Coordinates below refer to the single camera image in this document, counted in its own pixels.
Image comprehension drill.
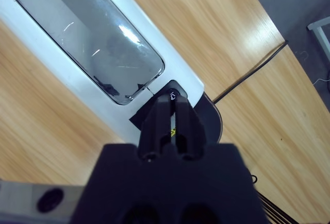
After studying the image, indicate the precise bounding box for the white floor cable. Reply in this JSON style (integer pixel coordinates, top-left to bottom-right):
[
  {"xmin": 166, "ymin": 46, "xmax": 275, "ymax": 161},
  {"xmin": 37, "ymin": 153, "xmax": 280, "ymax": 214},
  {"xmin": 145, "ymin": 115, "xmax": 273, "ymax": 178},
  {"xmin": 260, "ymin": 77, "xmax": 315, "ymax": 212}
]
[{"xmin": 313, "ymin": 77, "xmax": 330, "ymax": 86}]

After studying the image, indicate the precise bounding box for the black gripper cable bundle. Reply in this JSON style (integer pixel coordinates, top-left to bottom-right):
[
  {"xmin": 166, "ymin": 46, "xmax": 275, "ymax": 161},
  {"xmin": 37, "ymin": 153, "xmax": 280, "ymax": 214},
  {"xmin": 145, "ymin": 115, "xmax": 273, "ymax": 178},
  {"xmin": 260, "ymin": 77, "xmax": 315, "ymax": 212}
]
[{"xmin": 251, "ymin": 174, "xmax": 294, "ymax": 224}]

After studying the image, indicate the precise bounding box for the black machine power cable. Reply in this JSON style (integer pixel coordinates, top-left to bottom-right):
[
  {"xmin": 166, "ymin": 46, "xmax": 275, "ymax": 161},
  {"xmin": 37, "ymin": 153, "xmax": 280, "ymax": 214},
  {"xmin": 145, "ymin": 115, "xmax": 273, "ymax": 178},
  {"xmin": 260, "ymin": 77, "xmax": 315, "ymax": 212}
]
[{"xmin": 213, "ymin": 40, "xmax": 289, "ymax": 104}]

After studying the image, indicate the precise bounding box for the white metal frame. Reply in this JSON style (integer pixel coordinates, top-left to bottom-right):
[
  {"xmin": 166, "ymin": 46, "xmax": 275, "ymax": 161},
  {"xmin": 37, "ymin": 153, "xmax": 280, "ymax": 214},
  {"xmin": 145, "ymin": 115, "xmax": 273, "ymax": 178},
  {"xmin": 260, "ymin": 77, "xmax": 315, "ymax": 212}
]
[{"xmin": 306, "ymin": 16, "xmax": 330, "ymax": 62}]

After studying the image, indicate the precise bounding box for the white capsule coffee machine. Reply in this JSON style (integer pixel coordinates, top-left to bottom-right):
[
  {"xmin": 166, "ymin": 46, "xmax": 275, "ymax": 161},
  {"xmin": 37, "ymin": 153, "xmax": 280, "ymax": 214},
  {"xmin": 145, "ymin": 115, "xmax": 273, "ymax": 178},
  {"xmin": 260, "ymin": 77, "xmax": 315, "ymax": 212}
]
[{"xmin": 0, "ymin": 0, "xmax": 205, "ymax": 142}]

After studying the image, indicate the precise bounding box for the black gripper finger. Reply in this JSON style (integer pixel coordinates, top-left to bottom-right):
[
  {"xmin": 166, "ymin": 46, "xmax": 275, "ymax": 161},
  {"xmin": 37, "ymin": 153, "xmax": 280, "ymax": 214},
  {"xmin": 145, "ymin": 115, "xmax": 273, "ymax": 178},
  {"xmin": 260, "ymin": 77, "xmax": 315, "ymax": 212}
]
[
  {"xmin": 138, "ymin": 97, "xmax": 174, "ymax": 158},
  {"xmin": 175, "ymin": 97, "xmax": 207, "ymax": 158}
]

